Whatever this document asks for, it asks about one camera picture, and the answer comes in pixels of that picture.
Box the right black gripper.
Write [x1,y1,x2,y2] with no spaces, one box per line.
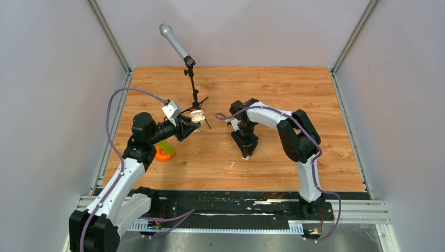
[231,121,259,158]

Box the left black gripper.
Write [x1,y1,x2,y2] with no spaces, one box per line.
[148,113,201,145]

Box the small beige charging case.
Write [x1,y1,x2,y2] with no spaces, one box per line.
[190,110,206,123]

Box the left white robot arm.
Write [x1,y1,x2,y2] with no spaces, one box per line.
[69,112,201,251]

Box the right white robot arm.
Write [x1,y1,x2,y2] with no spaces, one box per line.
[228,98,324,219]

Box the green block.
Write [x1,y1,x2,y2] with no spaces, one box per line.
[156,140,176,155]

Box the black tripod microphone stand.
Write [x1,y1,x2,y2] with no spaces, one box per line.
[181,55,208,113]

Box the grey microphone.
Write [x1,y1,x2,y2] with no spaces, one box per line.
[159,24,192,65]

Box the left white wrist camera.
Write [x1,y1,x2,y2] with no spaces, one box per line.
[162,101,182,126]

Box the orange ring toy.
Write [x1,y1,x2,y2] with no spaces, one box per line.
[155,145,176,162]

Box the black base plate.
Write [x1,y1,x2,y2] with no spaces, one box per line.
[144,190,334,230]

